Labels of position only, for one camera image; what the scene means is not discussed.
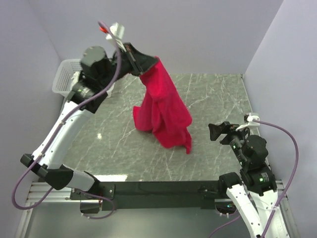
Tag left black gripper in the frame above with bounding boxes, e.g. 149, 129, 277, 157
100, 42, 159, 88

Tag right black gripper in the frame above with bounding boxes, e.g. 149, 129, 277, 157
208, 119, 252, 165

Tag red t shirt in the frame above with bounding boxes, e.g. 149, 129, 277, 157
133, 60, 192, 154

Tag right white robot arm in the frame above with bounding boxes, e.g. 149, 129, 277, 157
209, 121, 288, 238

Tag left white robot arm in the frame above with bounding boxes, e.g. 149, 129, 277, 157
20, 43, 159, 199

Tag white t shirt in basket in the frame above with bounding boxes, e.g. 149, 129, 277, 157
71, 71, 80, 81

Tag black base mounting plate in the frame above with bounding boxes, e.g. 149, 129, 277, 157
69, 180, 245, 214

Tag white plastic laundry basket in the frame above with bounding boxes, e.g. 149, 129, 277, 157
52, 59, 82, 97

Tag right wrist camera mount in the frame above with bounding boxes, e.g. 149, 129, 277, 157
235, 113, 260, 131

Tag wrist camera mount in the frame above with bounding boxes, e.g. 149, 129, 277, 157
99, 22, 126, 52
235, 113, 260, 131

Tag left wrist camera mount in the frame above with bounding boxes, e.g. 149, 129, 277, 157
99, 22, 126, 52

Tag aluminium frame rail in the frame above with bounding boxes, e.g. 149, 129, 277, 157
27, 182, 80, 203

